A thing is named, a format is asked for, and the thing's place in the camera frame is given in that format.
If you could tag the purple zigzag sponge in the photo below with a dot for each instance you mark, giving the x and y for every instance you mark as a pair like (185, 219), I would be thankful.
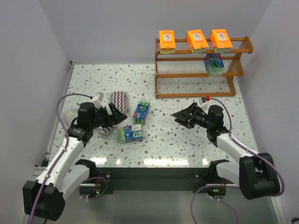
(118, 99)
(106, 130)

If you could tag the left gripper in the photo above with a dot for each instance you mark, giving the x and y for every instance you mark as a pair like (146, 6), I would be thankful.
(108, 114)

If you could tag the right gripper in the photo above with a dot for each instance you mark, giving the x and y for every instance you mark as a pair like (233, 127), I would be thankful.
(191, 115)

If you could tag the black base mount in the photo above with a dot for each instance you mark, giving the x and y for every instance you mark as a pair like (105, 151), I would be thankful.
(157, 179)

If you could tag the orange sponge box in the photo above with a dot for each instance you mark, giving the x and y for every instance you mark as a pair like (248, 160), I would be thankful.
(167, 41)
(220, 40)
(196, 41)

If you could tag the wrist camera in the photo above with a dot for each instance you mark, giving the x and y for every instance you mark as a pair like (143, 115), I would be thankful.
(203, 103)
(97, 100)

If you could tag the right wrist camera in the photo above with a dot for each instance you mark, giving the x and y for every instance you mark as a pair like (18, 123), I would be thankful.
(203, 103)

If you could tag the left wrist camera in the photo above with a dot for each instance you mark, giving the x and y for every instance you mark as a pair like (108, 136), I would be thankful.
(97, 100)

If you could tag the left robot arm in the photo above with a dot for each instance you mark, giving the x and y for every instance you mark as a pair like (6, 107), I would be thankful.
(45, 197)

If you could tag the blue green sponge pack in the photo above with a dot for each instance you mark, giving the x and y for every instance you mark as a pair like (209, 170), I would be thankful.
(141, 112)
(214, 64)
(131, 133)

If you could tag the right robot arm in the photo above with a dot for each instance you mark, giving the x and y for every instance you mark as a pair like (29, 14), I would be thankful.
(255, 173)

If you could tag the wooden shelf rack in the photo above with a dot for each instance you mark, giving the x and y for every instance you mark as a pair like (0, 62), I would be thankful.
(177, 66)

